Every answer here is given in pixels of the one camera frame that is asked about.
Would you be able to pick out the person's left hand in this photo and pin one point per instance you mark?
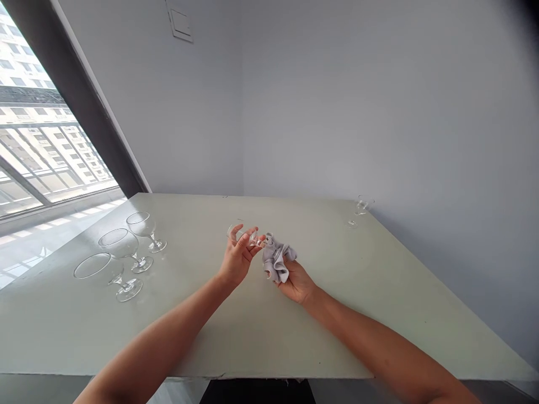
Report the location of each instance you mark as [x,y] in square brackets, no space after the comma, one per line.
[235,261]

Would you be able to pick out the person's right hand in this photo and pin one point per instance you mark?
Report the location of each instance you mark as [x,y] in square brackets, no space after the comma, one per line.
[297,283]

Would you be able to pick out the small clear stemmed glass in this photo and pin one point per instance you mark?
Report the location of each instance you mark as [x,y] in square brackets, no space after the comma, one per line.
[243,236]
[358,210]

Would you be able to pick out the grey cleaning cloth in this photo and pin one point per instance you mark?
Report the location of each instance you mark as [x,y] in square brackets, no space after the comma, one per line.
[276,259]

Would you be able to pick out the white table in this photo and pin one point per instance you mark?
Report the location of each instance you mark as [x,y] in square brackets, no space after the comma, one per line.
[236,290]

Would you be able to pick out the clear stemmed wine glass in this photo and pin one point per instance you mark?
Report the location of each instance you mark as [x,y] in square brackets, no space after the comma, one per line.
[124,248]
[145,230]
[110,272]

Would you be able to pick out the person's body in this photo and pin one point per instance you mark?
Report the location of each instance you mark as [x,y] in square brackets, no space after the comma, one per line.
[257,391]

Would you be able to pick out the window with dark frame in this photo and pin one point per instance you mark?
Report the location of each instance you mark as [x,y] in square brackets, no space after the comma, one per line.
[46,126]

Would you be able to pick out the white wall panel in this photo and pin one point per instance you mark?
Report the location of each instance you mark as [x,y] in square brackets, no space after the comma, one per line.
[181,22]

